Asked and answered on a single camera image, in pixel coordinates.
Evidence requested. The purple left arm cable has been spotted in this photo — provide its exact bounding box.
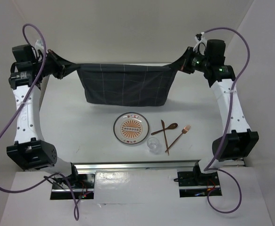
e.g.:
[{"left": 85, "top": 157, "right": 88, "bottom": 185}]
[{"left": 0, "top": 23, "right": 91, "bottom": 221}]

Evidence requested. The clear plastic cup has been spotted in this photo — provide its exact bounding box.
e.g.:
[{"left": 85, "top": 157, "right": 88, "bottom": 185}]
[{"left": 147, "top": 137, "right": 161, "bottom": 154}]

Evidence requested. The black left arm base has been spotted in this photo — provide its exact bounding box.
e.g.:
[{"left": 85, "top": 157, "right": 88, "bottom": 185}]
[{"left": 50, "top": 172, "right": 95, "bottom": 200}]

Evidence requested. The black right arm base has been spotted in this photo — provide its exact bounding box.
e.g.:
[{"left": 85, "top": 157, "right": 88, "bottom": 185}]
[{"left": 173, "top": 171, "right": 222, "bottom": 198}]

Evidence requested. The copper knife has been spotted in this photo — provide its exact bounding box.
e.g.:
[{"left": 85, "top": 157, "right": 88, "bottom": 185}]
[{"left": 161, "top": 120, "right": 169, "bottom": 156}]

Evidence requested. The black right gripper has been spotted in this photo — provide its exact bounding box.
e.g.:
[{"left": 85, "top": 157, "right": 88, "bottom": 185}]
[{"left": 171, "top": 46, "right": 211, "bottom": 74}]

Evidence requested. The aluminium front rail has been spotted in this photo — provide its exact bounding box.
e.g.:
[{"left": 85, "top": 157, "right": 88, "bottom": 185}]
[{"left": 24, "top": 159, "right": 245, "bottom": 172}]

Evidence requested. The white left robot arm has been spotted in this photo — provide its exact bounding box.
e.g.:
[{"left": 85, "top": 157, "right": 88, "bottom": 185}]
[{"left": 7, "top": 44, "right": 80, "bottom": 188}]

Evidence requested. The copper spoon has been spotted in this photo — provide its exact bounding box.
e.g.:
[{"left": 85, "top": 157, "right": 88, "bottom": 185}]
[{"left": 151, "top": 123, "right": 178, "bottom": 136}]

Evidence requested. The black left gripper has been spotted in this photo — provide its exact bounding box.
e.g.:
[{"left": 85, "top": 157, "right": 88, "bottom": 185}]
[{"left": 32, "top": 49, "right": 79, "bottom": 80}]

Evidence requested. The dark grey checked cloth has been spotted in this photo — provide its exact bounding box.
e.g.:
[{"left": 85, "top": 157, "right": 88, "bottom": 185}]
[{"left": 77, "top": 64, "right": 177, "bottom": 107}]

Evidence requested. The orange patterned white plate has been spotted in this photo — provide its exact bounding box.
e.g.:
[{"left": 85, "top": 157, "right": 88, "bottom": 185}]
[{"left": 113, "top": 112, "right": 149, "bottom": 145}]

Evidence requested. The copper fork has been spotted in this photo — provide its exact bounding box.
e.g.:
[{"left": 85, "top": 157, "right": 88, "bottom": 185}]
[{"left": 165, "top": 125, "right": 191, "bottom": 154}]

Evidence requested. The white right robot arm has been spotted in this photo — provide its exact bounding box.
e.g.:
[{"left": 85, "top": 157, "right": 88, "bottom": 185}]
[{"left": 170, "top": 39, "right": 259, "bottom": 185}]

